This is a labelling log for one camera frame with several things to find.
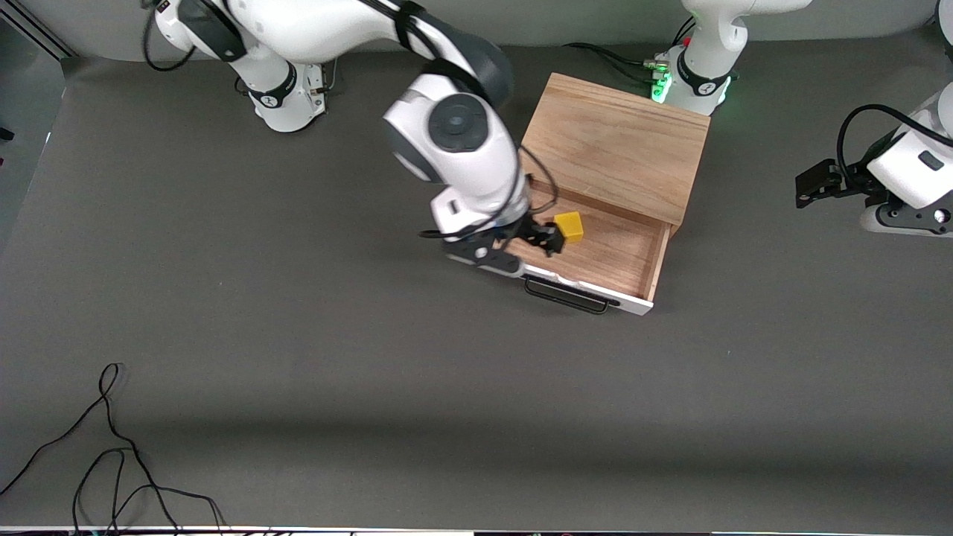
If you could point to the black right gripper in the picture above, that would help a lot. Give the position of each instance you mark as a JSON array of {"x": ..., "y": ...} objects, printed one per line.
[{"x": 530, "y": 230}]

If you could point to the wooden drawer with white face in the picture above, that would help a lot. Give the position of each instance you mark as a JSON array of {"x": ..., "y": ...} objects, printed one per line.
[{"x": 618, "y": 253}]

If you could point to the grey felt table mat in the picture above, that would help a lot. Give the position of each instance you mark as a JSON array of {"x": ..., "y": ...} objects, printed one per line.
[{"x": 372, "y": 372}]

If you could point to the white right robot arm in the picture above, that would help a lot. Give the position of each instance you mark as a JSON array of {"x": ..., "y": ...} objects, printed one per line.
[{"x": 461, "y": 156}]

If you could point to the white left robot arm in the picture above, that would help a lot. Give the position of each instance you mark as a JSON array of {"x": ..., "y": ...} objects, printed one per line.
[{"x": 715, "y": 45}]

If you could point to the wooden drawer cabinet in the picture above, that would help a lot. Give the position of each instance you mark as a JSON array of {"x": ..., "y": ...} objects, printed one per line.
[{"x": 618, "y": 141}]

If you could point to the yellow cube block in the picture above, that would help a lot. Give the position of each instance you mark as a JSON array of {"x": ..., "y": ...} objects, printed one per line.
[{"x": 569, "y": 227}]

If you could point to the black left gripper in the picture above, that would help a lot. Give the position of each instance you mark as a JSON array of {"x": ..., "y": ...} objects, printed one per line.
[{"x": 849, "y": 181}]

